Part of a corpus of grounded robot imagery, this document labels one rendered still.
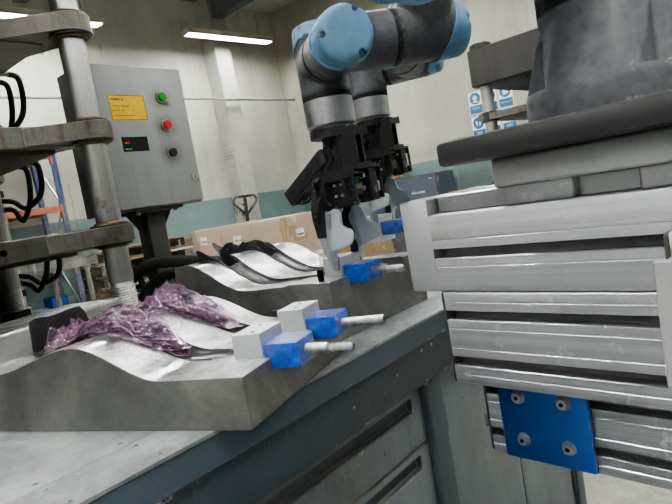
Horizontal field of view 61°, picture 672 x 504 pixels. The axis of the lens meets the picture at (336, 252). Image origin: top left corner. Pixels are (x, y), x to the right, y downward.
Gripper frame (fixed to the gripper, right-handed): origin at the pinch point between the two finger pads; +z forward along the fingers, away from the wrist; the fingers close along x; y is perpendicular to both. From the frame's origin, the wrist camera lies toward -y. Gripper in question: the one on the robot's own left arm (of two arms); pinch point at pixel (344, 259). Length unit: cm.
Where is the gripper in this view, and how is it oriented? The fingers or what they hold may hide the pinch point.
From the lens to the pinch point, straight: 90.1
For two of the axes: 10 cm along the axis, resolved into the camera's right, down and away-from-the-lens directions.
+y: 7.6, -0.7, -6.4
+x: 6.2, -1.8, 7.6
